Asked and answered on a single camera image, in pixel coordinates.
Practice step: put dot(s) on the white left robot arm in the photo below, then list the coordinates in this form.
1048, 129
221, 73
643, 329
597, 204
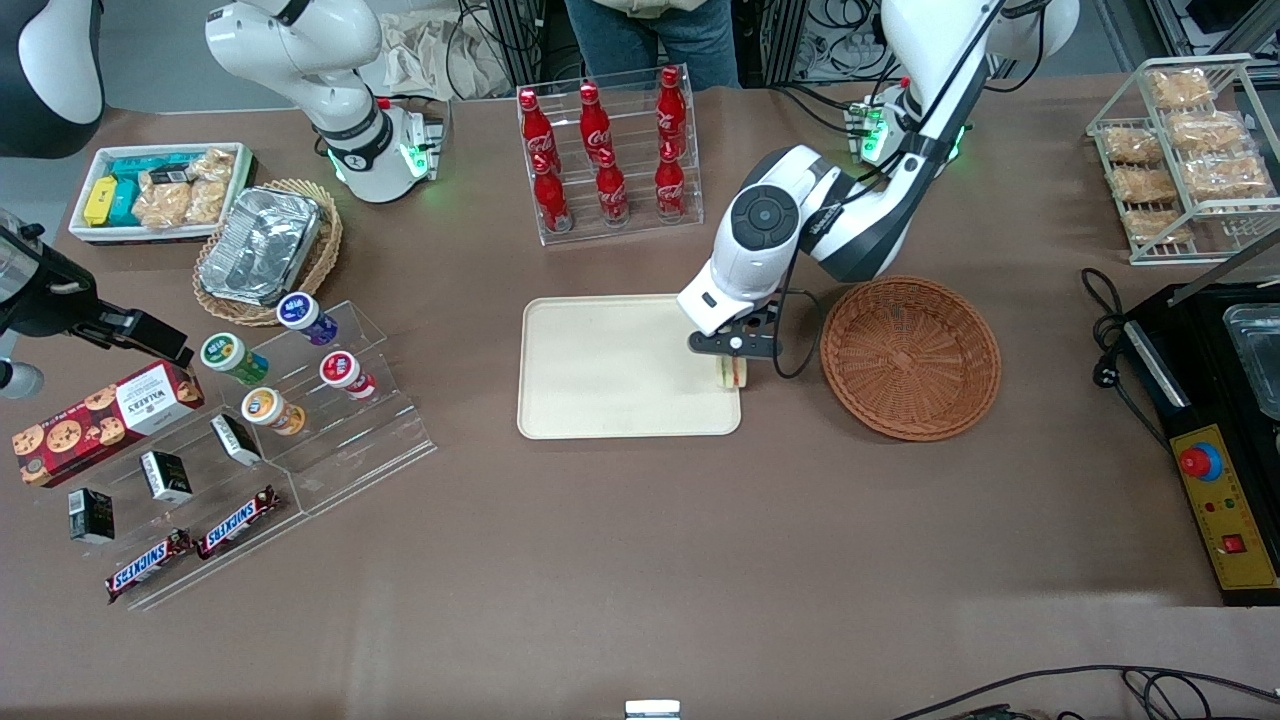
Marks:
880, 220

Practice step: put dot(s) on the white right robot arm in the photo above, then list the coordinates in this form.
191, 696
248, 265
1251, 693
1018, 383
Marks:
340, 130

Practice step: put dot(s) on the white rectangular bin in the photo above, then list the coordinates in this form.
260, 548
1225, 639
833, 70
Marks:
120, 235

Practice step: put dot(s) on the red lid yogurt cup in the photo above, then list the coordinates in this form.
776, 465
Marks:
340, 370

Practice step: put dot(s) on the clear acrylic bottle rack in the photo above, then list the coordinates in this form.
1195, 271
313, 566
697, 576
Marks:
632, 228

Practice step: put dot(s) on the snickers chocolate bar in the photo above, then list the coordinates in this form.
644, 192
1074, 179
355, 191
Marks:
148, 566
238, 521

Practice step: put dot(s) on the small black carton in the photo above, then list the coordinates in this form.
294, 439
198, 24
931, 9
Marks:
236, 440
90, 515
165, 478

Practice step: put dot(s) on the steel pan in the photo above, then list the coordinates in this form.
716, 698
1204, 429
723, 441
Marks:
1260, 365

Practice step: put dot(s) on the round brown wicker basket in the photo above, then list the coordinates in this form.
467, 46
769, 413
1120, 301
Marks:
910, 360

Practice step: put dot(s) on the grey metal bar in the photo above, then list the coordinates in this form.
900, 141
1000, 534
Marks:
1225, 270

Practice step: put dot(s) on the red cola bottle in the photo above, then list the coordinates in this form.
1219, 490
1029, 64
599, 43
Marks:
595, 125
611, 192
550, 200
537, 135
669, 185
671, 110

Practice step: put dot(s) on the aluminium foil tray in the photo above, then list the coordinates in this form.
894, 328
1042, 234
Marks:
260, 245

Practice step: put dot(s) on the red cookie box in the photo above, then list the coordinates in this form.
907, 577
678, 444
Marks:
100, 420

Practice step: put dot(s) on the orange lid yogurt cup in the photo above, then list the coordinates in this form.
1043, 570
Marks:
262, 405

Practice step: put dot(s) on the green lid yogurt cup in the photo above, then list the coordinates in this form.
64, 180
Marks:
225, 352

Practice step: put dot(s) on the yellow small box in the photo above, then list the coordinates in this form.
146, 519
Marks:
100, 200

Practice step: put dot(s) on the oval tan wicker basket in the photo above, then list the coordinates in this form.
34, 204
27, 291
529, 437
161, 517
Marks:
325, 250

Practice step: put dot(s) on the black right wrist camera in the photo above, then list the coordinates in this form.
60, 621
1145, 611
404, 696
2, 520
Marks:
50, 305

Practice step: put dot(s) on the black appliance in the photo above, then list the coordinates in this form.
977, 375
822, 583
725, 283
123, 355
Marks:
1200, 380

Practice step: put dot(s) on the yellow emergency stop control box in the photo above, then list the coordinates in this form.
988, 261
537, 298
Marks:
1225, 500

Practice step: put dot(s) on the clear acrylic stepped riser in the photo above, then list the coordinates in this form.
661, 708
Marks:
203, 480
390, 420

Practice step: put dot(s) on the small silver device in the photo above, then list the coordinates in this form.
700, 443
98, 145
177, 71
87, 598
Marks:
652, 710

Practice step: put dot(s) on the white round knob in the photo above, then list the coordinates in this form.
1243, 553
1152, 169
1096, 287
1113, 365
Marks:
18, 381

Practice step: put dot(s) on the black metal frame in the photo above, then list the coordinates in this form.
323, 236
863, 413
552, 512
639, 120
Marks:
520, 40
785, 40

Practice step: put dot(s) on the wrapped bread packet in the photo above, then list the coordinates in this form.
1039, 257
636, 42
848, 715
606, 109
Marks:
1180, 88
1145, 185
1205, 132
1225, 178
1155, 225
1132, 145

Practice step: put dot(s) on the white crumpled cloth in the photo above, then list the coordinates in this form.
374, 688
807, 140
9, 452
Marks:
440, 60

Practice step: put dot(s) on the teal small box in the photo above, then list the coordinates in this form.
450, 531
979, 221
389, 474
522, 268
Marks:
125, 203
150, 165

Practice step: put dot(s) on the clear cracker packet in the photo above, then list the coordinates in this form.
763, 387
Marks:
160, 205
208, 195

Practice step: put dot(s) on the triangular sandwich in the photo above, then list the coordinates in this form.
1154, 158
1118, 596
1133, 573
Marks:
733, 375

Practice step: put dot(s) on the blue lid yogurt cup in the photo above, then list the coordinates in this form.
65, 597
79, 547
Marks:
300, 312

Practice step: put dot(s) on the beige rectangular tray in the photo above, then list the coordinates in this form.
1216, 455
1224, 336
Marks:
600, 370

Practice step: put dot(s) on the person in blue jeans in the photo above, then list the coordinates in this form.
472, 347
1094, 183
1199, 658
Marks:
640, 40

